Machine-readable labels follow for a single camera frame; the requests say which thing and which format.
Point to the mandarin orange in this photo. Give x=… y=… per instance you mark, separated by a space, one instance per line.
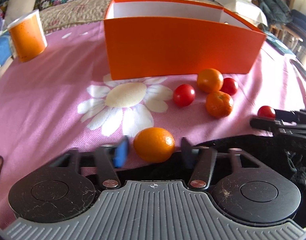
x=154 y=144
x=219 y=104

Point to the red tomato near gripper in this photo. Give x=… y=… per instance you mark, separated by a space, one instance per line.
x=266 y=112

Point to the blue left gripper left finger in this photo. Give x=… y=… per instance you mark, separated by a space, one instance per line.
x=109 y=157

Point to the orange fruit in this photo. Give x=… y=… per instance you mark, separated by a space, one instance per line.
x=209 y=80

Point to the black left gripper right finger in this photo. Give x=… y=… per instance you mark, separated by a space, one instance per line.
x=201 y=160

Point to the teal book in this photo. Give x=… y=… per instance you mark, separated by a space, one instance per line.
x=274 y=42

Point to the pink floral tablecloth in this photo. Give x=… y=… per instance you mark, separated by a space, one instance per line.
x=65 y=98

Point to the beige quilted bed cover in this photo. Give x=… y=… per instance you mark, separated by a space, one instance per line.
x=78 y=12

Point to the dark green padded jacket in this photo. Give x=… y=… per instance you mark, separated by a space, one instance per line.
x=276 y=11

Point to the orange cup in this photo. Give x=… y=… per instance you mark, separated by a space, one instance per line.
x=28 y=36

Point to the cream cushion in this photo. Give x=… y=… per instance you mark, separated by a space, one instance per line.
x=18 y=8

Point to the small red tomato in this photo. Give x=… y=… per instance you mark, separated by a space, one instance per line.
x=230 y=86

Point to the black framed mirror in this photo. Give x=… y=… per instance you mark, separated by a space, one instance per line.
x=299 y=67

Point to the orange cardboard box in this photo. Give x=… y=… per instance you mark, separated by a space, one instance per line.
x=177 y=37

